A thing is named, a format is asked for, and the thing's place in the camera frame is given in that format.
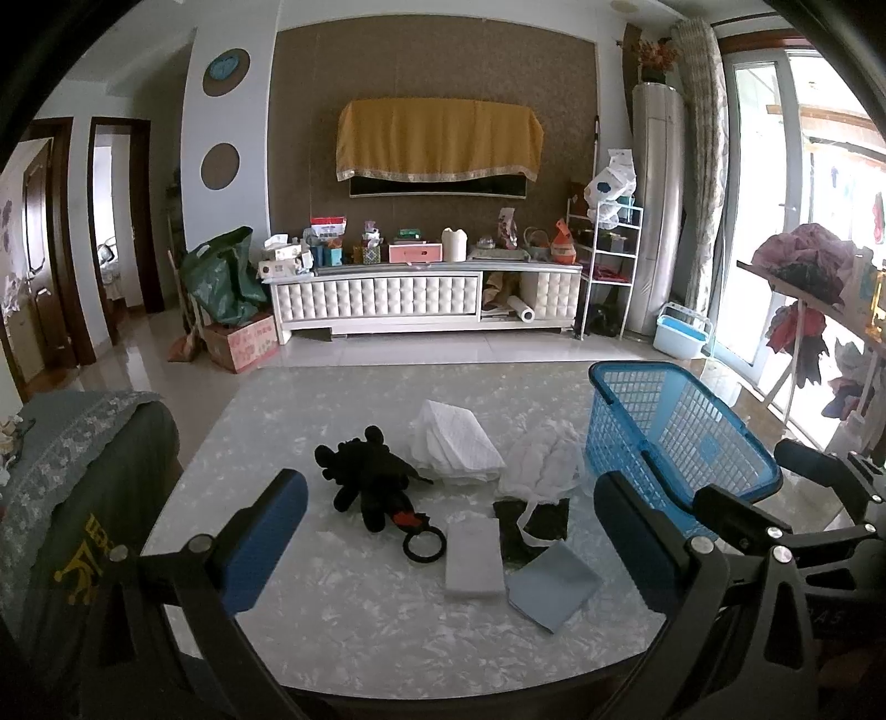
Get white plastic jug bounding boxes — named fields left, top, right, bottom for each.
left=440, top=228, right=468, bottom=263

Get round blue wall decoration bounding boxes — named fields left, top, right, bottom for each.
left=201, top=48, right=251, bottom=97

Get red white box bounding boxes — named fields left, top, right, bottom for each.
left=311, top=216, right=347, bottom=241

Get pink cardboard box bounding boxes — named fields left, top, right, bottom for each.
left=203, top=312, right=279, bottom=373

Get blue plastic laundry basket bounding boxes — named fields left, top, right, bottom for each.
left=584, top=360, right=782, bottom=537

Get wall mounted television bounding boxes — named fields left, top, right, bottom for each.
left=347, top=174, right=529, bottom=199

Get white quilted towel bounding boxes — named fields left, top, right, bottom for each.
left=409, top=400, right=504, bottom=483

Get brown wooden door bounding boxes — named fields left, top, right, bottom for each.
left=2, top=117, right=96, bottom=400

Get white metal shelf rack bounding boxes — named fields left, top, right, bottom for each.
left=566, top=192, right=644, bottom=341

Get green plastic bag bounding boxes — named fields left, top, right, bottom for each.
left=180, top=227, right=270, bottom=327

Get white bags on shelf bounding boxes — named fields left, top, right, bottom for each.
left=584, top=148, right=637, bottom=229

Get white fluffy cloth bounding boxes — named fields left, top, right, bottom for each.
left=497, top=419, right=581, bottom=504

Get drying rack with clothes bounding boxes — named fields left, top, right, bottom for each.
left=738, top=224, right=884, bottom=449

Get pink drawer box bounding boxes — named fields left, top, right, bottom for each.
left=388, top=241, right=445, bottom=264

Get dark chair with lace cover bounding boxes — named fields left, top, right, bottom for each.
left=2, top=390, right=180, bottom=657

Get patterned curtain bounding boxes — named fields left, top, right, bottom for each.
left=673, top=18, right=730, bottom=313

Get grey towel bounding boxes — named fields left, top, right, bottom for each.
left=445, top=517, right=506, bottom=599

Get light blue cloth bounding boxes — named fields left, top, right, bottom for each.
left=506, top=542, right=602, bottom=635

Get white standing air conditioner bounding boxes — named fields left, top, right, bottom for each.
left=626, top=83, right=685, bottom=336

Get blue white storage bin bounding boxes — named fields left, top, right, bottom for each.
left=653, top=301, right=715, bottom=360

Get black cloth with white strap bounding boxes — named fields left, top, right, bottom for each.
left=493, top=498, right=569, bottom=567

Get orange bag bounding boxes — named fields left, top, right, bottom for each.
left=550, top=218, right=576, bottom=265

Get black plush toy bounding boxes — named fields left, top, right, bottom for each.
left=314, top=426, right=430, bottom=534

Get black ring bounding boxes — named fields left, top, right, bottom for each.
left=401, top=524, right=448, bottom=564

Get broom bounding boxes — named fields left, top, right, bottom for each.
left=165, top=247, right=204, bottom=365

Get white paper roll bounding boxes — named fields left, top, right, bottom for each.
left=506, top=296, right=534, bottom=324

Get artificial flowers pot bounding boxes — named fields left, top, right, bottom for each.
left=622, top=38, right=680, bottom=84

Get white tufted tv cabinet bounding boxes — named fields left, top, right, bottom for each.
left=260, top=260, right=581, bottom=343

